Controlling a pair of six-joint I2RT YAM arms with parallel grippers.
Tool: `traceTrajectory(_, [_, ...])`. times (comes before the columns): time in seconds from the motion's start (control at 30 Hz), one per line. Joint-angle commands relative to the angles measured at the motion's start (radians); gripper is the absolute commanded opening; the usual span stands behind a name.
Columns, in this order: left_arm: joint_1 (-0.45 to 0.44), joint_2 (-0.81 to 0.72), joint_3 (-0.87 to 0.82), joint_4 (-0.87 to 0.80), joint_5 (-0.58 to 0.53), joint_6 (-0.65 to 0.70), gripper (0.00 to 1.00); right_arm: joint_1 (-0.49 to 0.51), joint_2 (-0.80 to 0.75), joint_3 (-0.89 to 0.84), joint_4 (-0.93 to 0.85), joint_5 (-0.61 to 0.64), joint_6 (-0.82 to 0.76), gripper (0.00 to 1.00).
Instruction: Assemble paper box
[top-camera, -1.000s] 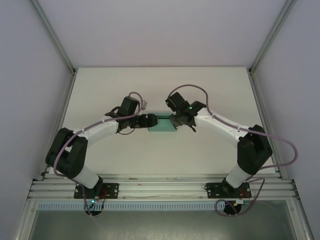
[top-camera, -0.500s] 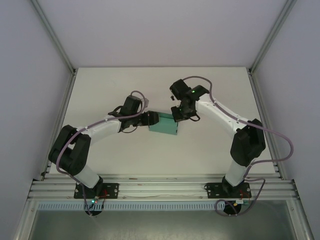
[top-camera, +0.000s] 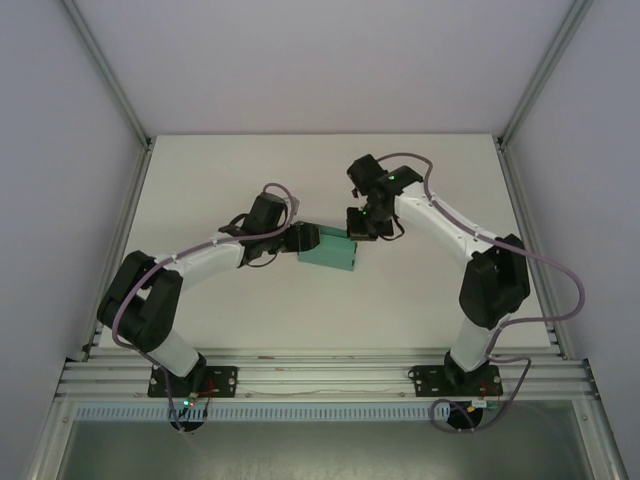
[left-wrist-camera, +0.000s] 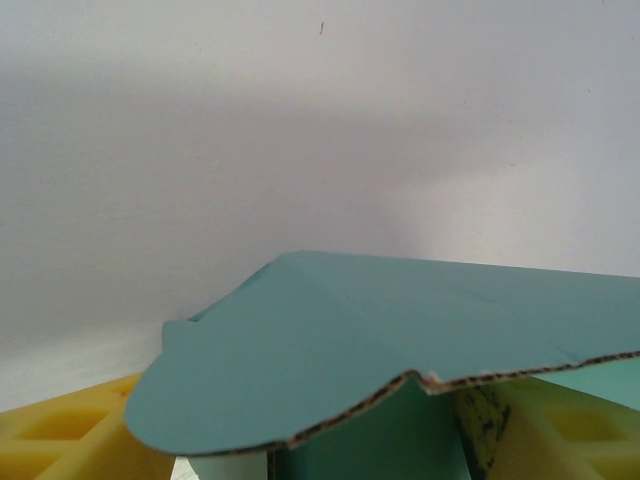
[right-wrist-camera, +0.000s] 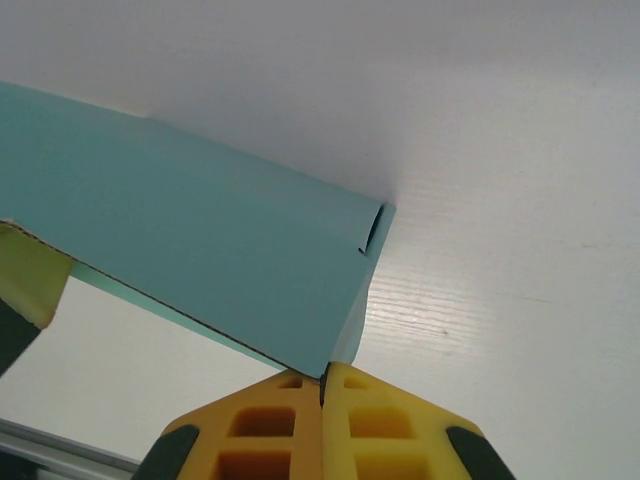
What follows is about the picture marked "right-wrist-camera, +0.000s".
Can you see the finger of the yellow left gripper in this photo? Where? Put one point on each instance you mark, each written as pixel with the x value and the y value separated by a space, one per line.
pixel 30 280

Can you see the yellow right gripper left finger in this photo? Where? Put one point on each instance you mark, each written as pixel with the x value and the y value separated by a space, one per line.
pixel 260 435

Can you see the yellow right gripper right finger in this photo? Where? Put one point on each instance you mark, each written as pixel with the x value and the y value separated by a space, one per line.
pixel 390 435

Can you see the teal corrugated cardboard box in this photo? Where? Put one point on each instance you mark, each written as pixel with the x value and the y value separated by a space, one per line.
pixel 175 215

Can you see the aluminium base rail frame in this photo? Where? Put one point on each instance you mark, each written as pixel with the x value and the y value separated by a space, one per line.
pixel 60 450

